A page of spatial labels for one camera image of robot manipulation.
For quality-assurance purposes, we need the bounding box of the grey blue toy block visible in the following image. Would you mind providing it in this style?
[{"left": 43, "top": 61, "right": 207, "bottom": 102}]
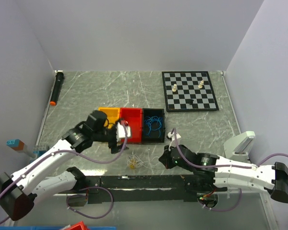
[{"left": 30, "top": 144, "right": 49, "bottom": 163}]

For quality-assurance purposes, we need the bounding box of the yellow plastic bin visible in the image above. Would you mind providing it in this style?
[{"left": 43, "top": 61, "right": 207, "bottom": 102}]
[{"left": 98, "top": 107, "right": 120, "bottom": 124}]

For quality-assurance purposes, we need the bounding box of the black marker orange cap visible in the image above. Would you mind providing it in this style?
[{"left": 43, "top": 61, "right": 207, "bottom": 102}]
[{"left": 49, "top": 72, "right": 65, "bottom": 106}]

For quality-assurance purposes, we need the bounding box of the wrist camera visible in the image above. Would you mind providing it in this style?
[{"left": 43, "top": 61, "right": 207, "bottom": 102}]
[
  {"left": 167, "top": 132, "right": 181, "bottom": 142},
  {"left": 116, "top": 120, "right": 132, "bottom": 140}
]

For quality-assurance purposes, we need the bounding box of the red plastic bin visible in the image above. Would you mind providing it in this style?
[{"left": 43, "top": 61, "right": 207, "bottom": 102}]
[{"left": 120, "top": 107, "right": 143, "bottom": 143}]

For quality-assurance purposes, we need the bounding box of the blue brown toy block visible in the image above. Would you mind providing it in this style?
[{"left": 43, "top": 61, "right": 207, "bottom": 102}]
[{"left": 6, "top": 139, "right": 36, "bottom": 159}]

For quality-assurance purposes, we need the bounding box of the red bin at bottom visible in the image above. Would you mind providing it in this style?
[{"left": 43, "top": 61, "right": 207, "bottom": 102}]
[{"left": 63, "top": 221, "right": 89, "bottom": 230}]

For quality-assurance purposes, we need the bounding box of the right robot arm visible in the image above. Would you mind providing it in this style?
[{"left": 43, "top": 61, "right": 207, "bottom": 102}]
[{"left": 158, "top": 145, "right": 288, "bottom": 204}]

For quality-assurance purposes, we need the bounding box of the aluminium rail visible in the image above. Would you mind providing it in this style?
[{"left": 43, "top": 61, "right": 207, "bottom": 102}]
[{"left": 227, "top": 188, "right": 268, "bottom": 194}]

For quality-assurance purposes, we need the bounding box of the white chess piece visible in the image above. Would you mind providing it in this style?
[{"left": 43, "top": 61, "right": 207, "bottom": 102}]
[
  {"left": 198, "top": 80, "right": 204, "bottom": 89},
  {"left": 172, "top": 84, "right": 177, "bottom": 93}
]

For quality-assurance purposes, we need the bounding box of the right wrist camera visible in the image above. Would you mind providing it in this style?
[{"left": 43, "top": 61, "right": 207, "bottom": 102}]
[{"left": 167, "top": 132, "right": 181, "bottom": 142}]

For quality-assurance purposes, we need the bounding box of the grey white stand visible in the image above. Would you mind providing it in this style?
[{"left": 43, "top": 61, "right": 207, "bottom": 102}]
[{"left": 223, "top": 131, "right": 256, "bottom": 162}]

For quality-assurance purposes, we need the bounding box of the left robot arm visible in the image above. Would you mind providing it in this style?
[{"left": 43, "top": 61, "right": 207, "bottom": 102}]
[{"left": 0, "top": 110, "right": 131, "bottom": 221}]

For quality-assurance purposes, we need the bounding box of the white wire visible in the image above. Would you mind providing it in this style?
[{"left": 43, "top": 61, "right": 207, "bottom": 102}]
[{"left": 126, "top": 154, "right": 160, "bottom": 169}]

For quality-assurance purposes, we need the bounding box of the white chess piece right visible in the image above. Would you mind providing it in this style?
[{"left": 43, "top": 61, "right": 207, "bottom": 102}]
[{"left": 198, "top": 80, "right": 204, "bottom": 89}]

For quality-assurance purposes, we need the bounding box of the white chess piece left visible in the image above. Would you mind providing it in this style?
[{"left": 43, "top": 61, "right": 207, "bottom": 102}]
[{"left": 172, "top": 84, "right": 177, "bottom": 93}]

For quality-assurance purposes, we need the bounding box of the blue wire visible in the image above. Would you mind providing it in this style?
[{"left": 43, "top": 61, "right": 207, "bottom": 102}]
[{"left": 144, "top": 115, "right": 164, "bottom": 139}]

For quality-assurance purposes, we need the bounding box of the black plastic bin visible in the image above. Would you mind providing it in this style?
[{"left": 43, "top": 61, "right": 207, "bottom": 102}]
[{"left": 142, "top": 108, "right": 166, "bottom": 143}]

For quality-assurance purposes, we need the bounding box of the chessboard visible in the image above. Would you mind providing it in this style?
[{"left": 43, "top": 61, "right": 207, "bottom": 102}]
[{"left": 162, "top": 71, "right": 219, "bottom": 112}]

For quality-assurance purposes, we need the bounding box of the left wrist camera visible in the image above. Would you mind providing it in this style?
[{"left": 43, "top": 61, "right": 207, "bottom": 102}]
[{"left": 116, "top": 120, "right": 132, "bottom": 140}]

